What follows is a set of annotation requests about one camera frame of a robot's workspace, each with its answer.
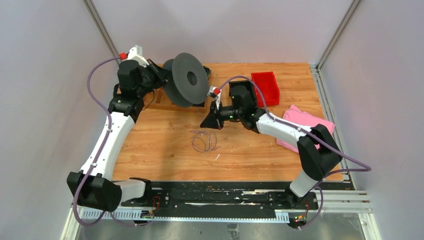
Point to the black plastic bin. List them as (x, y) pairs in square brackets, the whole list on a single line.
[(242, 83)]

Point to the pink cloth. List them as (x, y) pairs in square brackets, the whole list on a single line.
[(297, 116)]

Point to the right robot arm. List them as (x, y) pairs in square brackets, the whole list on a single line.
[(317, 150)]

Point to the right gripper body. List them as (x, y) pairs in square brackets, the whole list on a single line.
[(229, 113)]

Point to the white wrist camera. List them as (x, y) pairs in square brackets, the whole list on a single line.
[(215, 93), (135, 53)]

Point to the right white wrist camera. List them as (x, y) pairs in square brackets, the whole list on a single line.
[(215, 93)]

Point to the grey filament spool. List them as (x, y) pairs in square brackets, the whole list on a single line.
[(189, 84)]

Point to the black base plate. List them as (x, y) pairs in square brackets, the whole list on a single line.
[(223, 200)]

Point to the wooden compartment tray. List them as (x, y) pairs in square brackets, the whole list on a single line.
[(162, 102)]

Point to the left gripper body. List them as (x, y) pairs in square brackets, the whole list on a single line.
[(152, 78)]

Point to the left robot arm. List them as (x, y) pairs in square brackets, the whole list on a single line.
[(92, 185)]

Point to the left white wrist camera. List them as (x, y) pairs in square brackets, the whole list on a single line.
[(135, 53)]

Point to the red plastic bin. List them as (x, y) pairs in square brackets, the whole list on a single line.
[(267, 83)]

